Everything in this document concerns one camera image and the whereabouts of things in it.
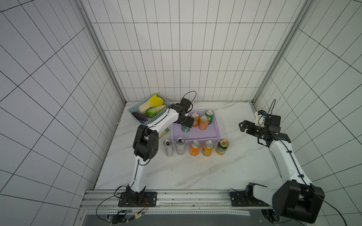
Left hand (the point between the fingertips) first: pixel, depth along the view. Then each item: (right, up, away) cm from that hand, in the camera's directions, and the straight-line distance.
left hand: (183, 124), depth 94 cm
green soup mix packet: (-12, -5, +6) cm, 14 cm away
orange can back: (+9, +5, +2) cm, 11 cm away
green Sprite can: (+2, -4, +6) cm, 7 cm away
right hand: (+35, +1, -11) cm, 37 cm away
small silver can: (-8, -12, -15) cm, 21 cm away
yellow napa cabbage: (-23, +18, +15) cm, 33 cm away
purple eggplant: (-32, +5, +9) cm, 33 cm away
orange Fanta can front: (+7, -13, -13) cm, 19 cm away
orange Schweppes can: (+15, -13, -13) cm, 24 cm away
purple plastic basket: (+22, -7, +9) cm, 25 cm away
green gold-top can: (+23, -12, -13) cm, 29 cm away
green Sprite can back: (+19, +6, +3) cm, 21 cm away
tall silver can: (-2, -11, -15) cm, 19 cm away
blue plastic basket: (-38, +11, +14) cm, 42 cm away
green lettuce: (-23, +9, +7) cm, 26 cm away
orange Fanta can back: (+14, +1, 0) cm, 14 cm away
